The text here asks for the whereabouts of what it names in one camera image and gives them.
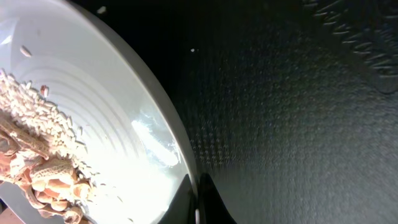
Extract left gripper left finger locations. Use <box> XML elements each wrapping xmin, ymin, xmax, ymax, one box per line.
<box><xmin>158</xmin><ymin>174</ymin><xmax>196</xmax><ymax>224</ymax></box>

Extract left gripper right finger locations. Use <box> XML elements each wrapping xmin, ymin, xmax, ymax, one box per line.
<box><xmin>198</xmin><ymin>173</ymin><xmax>236</xmax><ymax>224</ymax></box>

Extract grey plate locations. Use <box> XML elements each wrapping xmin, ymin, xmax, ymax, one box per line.
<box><xmin>1</xmin><ymin>1</ymin><xmax>200</xmax><ymax>223</ymax></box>

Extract peanut shell food scraps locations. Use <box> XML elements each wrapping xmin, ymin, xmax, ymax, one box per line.
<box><xmin>1</xmin><ymin>70</ymin><xmax>95</xmax><ymax>224</ymax></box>

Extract round black serving tray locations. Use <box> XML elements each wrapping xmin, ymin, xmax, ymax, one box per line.
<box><xmin>79</xmin><ymin>0</ymin><xmax>397</xmax><ymax>223</ymax></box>

